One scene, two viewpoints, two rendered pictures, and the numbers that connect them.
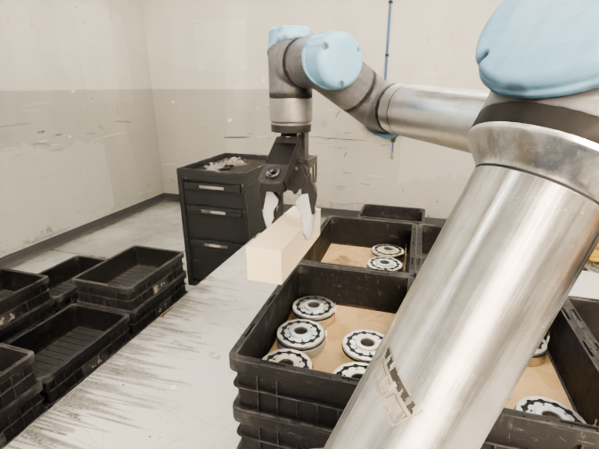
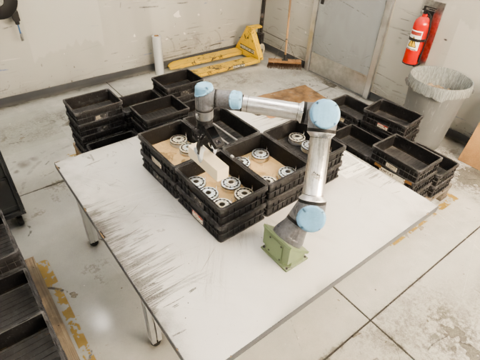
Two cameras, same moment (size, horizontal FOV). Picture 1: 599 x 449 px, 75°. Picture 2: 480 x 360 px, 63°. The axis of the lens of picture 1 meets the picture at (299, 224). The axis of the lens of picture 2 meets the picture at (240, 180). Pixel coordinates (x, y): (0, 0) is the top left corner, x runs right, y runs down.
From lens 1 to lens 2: 1.40 m
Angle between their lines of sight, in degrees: 53
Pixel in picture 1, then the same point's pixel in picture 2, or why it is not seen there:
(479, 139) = (316, 133)
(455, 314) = (322, 161)
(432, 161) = (58, 33)
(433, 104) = (266, 106)
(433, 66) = not seen: outside the picture
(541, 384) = (274, 164)
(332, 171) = not seen: outside the picture
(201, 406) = (187, 245)
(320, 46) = (238, 100)
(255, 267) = (220, 176)
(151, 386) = (159, 256)
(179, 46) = not seen: outside the picture
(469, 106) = (279, 108)
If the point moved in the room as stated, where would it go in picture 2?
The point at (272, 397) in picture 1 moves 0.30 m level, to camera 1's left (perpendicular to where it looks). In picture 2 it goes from (232, 214) to (191, 253)
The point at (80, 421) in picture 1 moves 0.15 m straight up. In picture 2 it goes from (158, 282) to (155, 260)
